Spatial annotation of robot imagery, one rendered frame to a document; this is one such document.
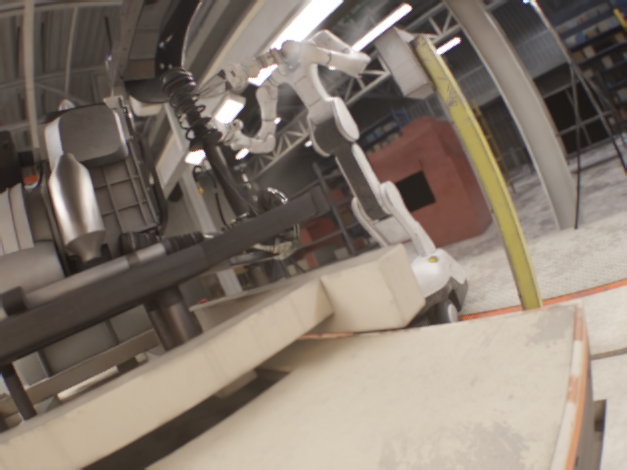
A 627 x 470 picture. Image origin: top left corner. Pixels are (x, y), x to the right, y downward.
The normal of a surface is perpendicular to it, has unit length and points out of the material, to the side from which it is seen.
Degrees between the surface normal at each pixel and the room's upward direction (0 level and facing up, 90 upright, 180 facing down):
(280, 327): 90
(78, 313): 90
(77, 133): 90
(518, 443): 0
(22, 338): 90
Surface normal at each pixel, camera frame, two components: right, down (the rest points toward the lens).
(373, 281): -0.67, 0.30
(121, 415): 0.62, -0.28
